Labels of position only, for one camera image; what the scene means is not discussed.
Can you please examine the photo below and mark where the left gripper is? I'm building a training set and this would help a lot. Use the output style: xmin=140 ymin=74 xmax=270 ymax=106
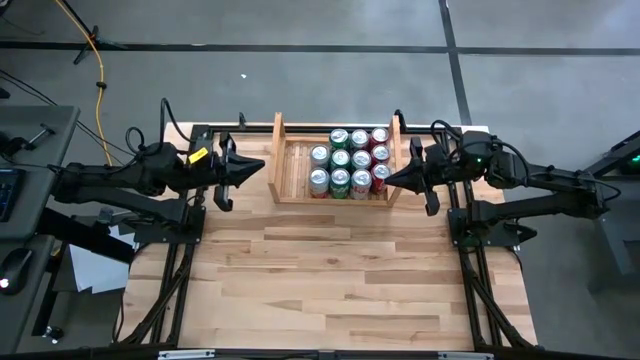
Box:
xmin=187 ymin=130 xmax=266 ymax=212

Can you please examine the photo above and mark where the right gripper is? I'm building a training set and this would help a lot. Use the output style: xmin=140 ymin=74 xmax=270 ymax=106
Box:
xmin=383 ymin=135 xmax=471 ymax=217

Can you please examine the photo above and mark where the wooden slatted shelf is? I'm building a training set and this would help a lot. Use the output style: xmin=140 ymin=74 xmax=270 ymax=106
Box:
xmin=269 ymin=111 xmax=404 ymax=208

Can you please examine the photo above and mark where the black desk beam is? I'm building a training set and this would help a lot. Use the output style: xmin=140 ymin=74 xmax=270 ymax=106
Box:
xmin=37 ymin=207 xmax=136 ymax=265

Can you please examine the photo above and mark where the white paper sheet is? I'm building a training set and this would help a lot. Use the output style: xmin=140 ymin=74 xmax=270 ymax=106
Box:
xmin=67 ymin=223 xmax=136 ymax=295

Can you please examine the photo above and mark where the black bar with silver plates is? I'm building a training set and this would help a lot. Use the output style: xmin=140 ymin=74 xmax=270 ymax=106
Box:
xmin=0 ymin=347 xmax=640 ymax=360

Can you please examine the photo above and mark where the grey metal table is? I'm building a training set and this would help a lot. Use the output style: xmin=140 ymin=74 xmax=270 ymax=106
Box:
xmin=549 ymin=128 xmax=640 ymax=291

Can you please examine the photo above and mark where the grey desk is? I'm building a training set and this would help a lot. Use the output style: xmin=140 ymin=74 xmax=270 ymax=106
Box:
xmin=0 ymin=104 xmax=81 ymax=241

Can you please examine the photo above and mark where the black tripod stand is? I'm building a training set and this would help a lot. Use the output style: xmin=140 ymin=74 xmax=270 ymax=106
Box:
xmin=59 ymin=0 xmax=129 ymax=65

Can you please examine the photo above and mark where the black desk clamp tool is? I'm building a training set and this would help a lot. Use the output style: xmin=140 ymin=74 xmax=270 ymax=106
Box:
xmin=0 ymin=124 xmax=55 ymax=156

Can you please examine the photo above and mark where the black keyboard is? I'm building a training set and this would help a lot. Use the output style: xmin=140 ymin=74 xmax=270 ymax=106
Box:
xmin=0 ymin=167 xmax=27 ymax=222

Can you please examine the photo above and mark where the black computer mouse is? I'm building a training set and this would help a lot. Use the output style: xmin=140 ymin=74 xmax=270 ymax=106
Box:
xmin=0 ymin=248 xmax=35 ymax=296

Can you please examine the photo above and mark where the small caster wheel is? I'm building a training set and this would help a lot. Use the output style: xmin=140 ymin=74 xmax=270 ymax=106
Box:
xmin=42 ymin=323 xmax=65 ymax=344

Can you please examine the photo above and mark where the yellow power cable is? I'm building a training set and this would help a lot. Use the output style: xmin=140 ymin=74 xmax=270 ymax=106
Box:
xmin=53 ymin=0 xmax=130 ymax=188

